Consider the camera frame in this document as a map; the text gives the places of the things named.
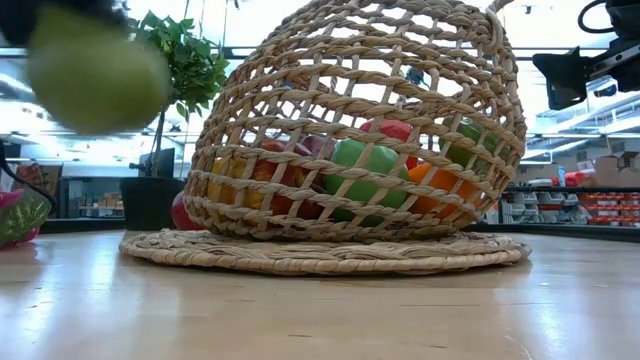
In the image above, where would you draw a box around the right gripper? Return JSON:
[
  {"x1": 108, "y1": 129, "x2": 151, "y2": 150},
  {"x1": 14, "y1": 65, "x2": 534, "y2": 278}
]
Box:
[{"x1": 531, "y1": 27, "x2": 640, "y2": 112}]

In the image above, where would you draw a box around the pale green pear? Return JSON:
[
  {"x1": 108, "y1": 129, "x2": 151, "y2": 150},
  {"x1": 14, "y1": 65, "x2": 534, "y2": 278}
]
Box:
[{"x1": 25, "y1": 5, "x2": 172, "y2": 135}]

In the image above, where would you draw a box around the green cucumber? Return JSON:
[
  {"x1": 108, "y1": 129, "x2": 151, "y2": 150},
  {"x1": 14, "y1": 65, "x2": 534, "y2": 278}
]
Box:
[{"x1": 438, "y1": 115, "x2": 514, "y2": 175}]

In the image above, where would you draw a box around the round red tomato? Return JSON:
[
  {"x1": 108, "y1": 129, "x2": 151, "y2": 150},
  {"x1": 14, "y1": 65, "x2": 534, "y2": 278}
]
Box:
[{"x1": 358, "y1": 118, "x2": 420, "y2": 171}]

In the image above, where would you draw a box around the orange toy fruit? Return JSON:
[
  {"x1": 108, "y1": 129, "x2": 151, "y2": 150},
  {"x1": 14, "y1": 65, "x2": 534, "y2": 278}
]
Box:
[{"x1": 407, "y1": 162, "x2": 482, "y2": 220}]

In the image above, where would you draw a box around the yellow toy fruit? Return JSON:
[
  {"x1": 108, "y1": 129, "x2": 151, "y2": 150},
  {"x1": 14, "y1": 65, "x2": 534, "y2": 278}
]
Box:
[{"x1": 205, "y1": 157, "x2": 281, "y2": 211}]

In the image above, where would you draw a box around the large green apple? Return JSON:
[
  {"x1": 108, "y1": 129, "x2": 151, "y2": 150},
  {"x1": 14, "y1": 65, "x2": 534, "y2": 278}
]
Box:
[{"x1": 322, "y1": 138, "x2": 410, "y2": 225}]

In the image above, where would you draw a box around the bright red apple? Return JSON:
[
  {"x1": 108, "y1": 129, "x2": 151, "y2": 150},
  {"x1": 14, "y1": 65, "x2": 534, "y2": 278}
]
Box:
[{"x1": 252, "y1": 138, "x2": 326, "y2": 221}]

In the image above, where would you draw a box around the open-weave wicker basket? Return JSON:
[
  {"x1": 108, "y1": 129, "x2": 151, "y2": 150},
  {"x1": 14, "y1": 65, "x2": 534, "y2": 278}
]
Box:
[{"x1": 182, "y1": 0, "x2": 529, "y2": 242}]

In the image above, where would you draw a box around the green leafy potted tree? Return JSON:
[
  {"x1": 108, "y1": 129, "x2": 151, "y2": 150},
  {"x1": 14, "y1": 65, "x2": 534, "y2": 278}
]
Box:
[{"x1": 127, "y1": 9, "x2": 231, "y2": 179}]

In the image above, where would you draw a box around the red container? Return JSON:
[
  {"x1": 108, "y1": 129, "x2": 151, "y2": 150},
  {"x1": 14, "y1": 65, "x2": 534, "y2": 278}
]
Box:
[{"x1": 551, "y1": 170, "x2": 586, "y2": 188}]

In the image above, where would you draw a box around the cardboard box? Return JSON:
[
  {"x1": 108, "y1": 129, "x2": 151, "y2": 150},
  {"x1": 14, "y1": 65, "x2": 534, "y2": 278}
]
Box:
[{"x1": 593, "y1": 151, "x2": 640, "y2": 189}]

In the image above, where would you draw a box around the black ceiling spotlight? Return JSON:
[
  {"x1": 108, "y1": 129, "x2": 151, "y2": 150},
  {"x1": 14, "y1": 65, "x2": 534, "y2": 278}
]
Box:
[{"x1": 405, "y1": 66, "x2": 429, "y2": 89}]

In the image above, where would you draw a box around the colourful patterned board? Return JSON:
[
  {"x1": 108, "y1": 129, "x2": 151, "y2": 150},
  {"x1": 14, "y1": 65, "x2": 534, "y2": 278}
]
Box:
[{"x1": 13, "y1": 162, "x2": 64, "y2": 202}]

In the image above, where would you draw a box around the black monitor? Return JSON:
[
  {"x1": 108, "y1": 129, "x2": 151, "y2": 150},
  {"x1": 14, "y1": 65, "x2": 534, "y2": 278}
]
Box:
[{"x1": 128, "y1": 147, "x2": 176, "y2": 179}]

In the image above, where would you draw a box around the dark shelf unit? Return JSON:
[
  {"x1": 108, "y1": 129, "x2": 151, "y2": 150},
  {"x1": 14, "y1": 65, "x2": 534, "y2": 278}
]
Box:
[{"x1": 55, "y1": 175, "x2": 126, "y2": 221}]

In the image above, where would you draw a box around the black plant pot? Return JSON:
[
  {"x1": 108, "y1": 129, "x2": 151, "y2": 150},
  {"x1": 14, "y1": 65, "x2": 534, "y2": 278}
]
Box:
[{"x1": 118, "y1": 176, "x2": 189, "y2": 232}]

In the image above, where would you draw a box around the watermelon slice toy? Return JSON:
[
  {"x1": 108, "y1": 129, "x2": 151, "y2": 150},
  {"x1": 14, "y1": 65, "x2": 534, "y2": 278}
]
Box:
[{"x1": 0, "y1": 187, "x2": 54, "y2": 249}]

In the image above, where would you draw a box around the round woven straw mat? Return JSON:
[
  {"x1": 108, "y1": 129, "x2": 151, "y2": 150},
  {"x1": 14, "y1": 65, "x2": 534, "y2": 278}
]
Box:
[{"x1": 118, "y1": 228, "x2": 532, "y2": 277}]

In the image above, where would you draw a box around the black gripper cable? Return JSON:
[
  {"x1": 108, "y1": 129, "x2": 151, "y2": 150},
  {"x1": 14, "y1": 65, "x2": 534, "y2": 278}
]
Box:
[{"x1": 577, "y1": 0, "x2": 610, "y2": 35}]

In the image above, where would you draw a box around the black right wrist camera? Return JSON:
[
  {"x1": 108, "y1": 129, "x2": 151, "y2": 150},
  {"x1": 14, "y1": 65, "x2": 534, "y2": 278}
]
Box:
[{"x1": 607, "y1": 0, "x2": 640, "y2": 27}]

